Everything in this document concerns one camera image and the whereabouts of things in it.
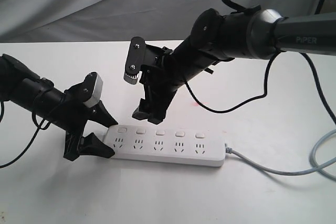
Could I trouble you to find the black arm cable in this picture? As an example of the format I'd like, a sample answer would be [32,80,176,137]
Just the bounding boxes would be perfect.
[183,52,336,127]
[0,100,53,169]

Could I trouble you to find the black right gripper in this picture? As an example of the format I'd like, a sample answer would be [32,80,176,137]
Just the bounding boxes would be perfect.
[132,44,182,124]

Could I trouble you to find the grey power cable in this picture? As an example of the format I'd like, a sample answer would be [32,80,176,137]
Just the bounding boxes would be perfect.
[223,132,336,180]

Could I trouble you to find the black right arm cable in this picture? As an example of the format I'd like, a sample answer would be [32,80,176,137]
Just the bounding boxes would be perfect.
[183,52,336,127]

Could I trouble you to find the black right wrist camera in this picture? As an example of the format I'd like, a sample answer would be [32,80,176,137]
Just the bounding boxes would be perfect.
[124,36,146,85]

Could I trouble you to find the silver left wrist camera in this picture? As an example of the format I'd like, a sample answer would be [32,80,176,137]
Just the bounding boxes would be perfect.
[83,72,103,108]

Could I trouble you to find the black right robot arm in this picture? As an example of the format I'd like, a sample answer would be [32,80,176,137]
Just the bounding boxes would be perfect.
[124,0,335,124]

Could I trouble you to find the grey backdrop cloth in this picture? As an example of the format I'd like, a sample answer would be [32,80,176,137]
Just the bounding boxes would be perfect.
[1,0,319,43]

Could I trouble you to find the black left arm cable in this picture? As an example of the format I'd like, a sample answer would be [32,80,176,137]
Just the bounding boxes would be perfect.
[0,100,53,169]

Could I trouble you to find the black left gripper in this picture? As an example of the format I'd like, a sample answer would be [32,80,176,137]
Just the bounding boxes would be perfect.
[59,77,118,161]

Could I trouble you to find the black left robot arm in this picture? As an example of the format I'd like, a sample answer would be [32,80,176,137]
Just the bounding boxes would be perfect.
[1,54,117,161]

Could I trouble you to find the white power strip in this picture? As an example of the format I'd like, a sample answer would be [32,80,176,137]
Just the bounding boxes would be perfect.
[103,125,226,167]

